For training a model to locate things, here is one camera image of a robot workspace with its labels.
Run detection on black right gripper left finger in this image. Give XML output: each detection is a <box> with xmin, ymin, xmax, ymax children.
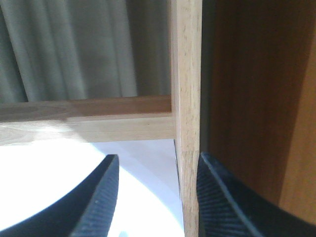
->
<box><xmin>0</xmin><ymin>155</ymin><xmax>119</xmax><ymax>237</ymax></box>

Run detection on white paper sheet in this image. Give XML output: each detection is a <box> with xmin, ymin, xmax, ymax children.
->
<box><xmin>0</xmin><ymin>139</ymin><xmax>184</xmax><ymax>237</ymax></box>

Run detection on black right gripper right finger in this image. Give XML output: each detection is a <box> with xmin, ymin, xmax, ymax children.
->
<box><xmin>197</xmin><ymin>153</ymin><xmax>316</xmax><ymax>237</ymax></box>

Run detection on wooden shelf unit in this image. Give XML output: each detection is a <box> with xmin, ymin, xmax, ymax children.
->
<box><xmin>0</xmin><ymin>0</ymin><xmax>316</xmax><ymax>237</ymax></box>

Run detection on grey-green curtain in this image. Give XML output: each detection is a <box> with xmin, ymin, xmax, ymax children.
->
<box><xmin>0</xmin><ymin>0</ymin><xmax>171</xmax><ymax>103</ymax></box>

